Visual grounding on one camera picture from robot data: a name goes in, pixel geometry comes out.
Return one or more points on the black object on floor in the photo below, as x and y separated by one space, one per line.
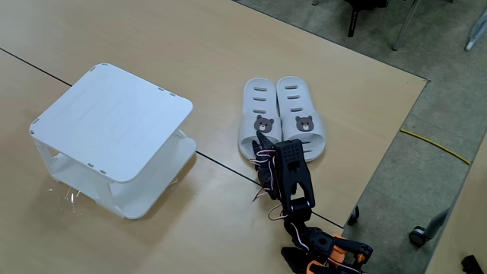
472 265

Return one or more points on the grey furniture leg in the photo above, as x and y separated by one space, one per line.
437 224

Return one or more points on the white bear slipper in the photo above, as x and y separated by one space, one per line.
258 104
293 102

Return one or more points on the white plastic box shelf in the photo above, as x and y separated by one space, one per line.
114 122

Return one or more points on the black chair part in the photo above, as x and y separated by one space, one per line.
353 23

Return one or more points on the grey caster wheel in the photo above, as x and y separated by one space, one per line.
417 236

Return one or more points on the pale grey folded umbrella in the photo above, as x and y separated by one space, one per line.
477 30

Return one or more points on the black caster wheel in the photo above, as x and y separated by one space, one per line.
354 217

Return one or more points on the metal chair leg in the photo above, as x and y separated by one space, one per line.
404 24

